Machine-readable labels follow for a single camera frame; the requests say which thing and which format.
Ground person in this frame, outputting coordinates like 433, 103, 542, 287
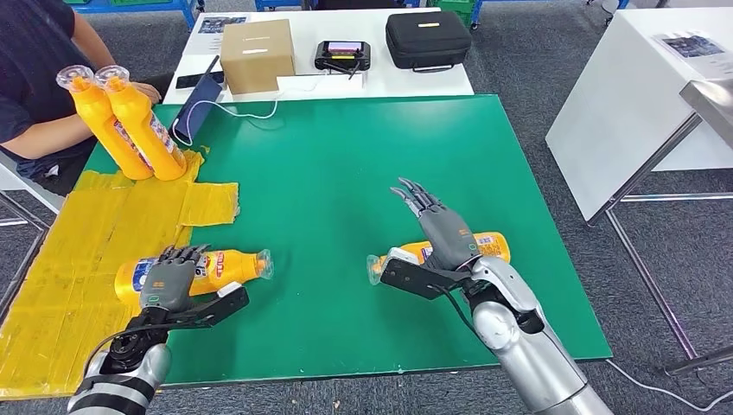
0, 0, 173, 199

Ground blue metal frame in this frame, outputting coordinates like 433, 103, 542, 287
62, 0, 201, 29

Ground steel table top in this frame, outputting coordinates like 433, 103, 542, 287
679, 78, 733, 151

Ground orange bottle with clear cap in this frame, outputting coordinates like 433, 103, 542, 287
366, 231, 512, 286
113, 249, 275, 308
55, 64, 155, 182
93, 64, 189, 182

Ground large white table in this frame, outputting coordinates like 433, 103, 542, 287
545, 6, 733, 223

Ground brown cardboard box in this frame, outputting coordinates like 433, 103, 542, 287
220, 18, 297, 96

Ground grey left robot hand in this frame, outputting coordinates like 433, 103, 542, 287
138, 244, 210, 313

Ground dark blue tablet sleeve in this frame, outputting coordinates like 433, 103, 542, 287
170, 55, 225, 147

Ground small white table with legs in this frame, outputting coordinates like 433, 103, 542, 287
0, 154, 64, 319

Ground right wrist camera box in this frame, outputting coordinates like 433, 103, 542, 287
379, 247, 476, 302

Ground black zipped carrying case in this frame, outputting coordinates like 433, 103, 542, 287
385, 10, 475, 73

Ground metal table legs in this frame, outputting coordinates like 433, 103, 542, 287
586, 114, 733, 376

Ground printed paper sheet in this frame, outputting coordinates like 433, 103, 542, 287
653, 31, 733, 79
197, 15, 250, 55

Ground yellow tape patch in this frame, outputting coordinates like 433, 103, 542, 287
0, 150, 240, 402

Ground green plastic crate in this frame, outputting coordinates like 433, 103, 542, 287
429, 0, 482, 29

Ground black phone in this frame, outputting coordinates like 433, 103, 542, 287
175, 71, 226, 91

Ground green table board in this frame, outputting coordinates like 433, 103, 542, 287
77, 94, 614, 386

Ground white floor cable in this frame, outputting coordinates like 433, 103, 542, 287
605, 357, 733, 412

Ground black remote controller with screen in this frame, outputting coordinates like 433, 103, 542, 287
313, 40, 373, 80

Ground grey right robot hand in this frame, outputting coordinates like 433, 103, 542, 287
390, 176, 482, 273

